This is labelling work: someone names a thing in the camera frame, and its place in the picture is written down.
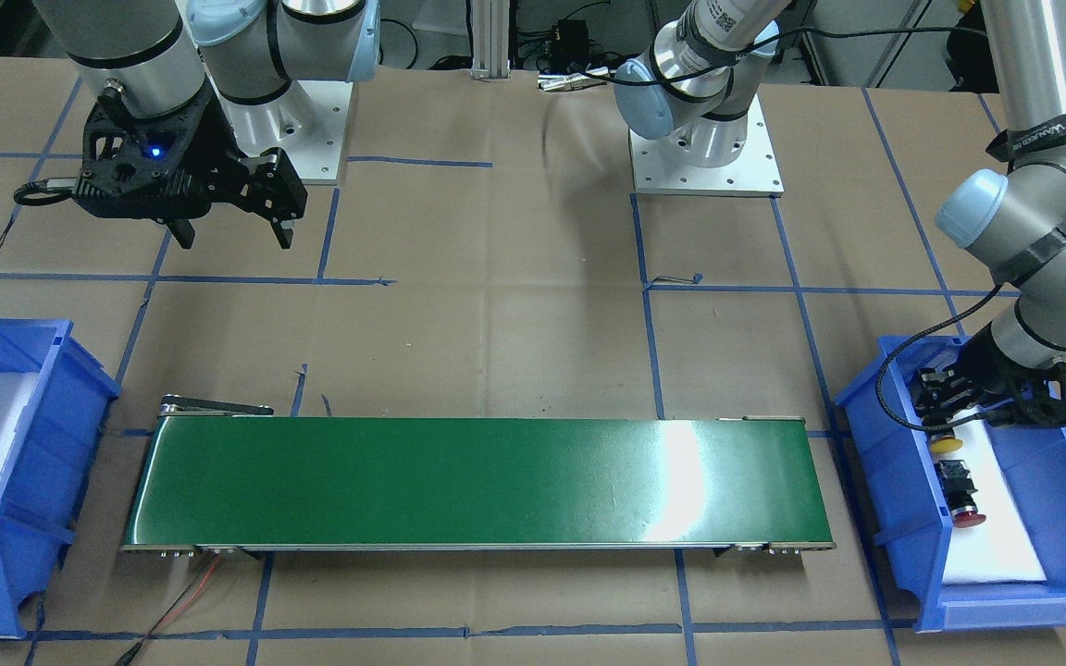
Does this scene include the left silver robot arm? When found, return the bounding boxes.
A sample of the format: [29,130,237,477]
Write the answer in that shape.
[609,1,1066,433]

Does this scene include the red push button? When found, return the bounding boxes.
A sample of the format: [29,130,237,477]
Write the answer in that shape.
[935,459,988,527]

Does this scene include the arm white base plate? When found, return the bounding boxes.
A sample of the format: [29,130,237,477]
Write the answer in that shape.
[220,80,354,186]
[627,96,786,197]

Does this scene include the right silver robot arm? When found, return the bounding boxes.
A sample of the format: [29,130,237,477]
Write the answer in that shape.
[14,1,379,249]

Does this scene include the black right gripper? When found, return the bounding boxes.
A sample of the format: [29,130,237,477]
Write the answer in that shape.
[152,92,308,250]

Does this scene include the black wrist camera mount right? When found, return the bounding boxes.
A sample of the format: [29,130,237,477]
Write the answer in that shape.
[72,79,217,223]

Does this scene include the green conveyor belt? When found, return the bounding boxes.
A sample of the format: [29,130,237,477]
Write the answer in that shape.
[122,413,835,552]

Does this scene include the aluminium frame post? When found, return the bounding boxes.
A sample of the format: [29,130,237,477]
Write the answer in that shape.
[469,0,512,80]

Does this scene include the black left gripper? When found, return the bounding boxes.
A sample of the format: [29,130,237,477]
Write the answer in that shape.
[912,338,1006,427]

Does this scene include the yellow push button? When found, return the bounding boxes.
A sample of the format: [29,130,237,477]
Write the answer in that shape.
[927,427,964,456]

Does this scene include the red black conveyor wires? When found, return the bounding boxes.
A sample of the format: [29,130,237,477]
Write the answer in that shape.
[117,553,229,666]

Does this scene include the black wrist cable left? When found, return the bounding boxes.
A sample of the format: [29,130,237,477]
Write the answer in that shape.
[875,282,1006,434]

